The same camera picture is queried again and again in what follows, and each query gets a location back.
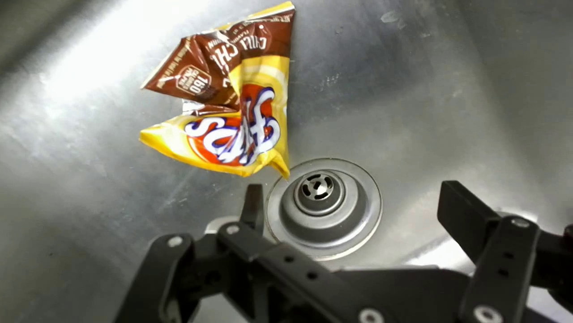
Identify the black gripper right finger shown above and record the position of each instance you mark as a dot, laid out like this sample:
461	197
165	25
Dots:
502	257

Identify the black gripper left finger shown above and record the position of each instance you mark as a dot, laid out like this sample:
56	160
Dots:
251	280

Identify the yellow brown chip packet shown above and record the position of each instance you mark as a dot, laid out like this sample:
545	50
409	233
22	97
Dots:
239	118

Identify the round steel sink drain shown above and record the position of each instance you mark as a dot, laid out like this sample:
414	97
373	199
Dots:
325	208

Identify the stainless steel double sink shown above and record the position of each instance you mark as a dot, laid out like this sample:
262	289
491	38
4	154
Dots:
418	90

